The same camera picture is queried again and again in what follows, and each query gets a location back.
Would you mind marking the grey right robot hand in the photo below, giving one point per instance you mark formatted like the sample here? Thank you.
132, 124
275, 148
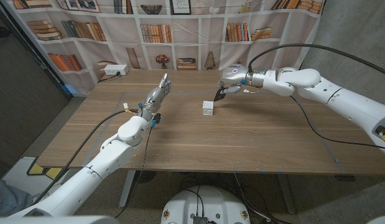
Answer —
232, 76

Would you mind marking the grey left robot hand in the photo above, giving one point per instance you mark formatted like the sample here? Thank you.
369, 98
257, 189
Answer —
155, 99

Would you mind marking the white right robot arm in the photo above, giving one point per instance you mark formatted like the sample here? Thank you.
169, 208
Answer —
344, 99

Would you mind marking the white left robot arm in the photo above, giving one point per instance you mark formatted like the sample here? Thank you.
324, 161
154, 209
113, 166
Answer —
111, 155

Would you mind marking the small white cube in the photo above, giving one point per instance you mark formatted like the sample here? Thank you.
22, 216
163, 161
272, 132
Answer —
208, 108

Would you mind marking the white power strip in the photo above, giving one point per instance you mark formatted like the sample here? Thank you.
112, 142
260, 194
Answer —
116, 69

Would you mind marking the printed bookshelf backdrop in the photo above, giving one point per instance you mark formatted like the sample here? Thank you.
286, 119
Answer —
117, 31

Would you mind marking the grey metal table leg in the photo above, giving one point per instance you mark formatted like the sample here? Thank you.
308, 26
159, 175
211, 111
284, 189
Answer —
287, 196
127, 189

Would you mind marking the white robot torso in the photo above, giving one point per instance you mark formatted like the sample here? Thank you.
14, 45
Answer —
211, 202

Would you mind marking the white yellow floor mat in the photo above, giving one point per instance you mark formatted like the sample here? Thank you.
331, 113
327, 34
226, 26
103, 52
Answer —
18, 169

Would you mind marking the person leg blue jeans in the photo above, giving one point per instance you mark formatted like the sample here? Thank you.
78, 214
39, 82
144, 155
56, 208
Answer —
8, 199

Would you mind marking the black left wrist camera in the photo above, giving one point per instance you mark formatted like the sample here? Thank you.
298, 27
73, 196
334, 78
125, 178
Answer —
155, 119

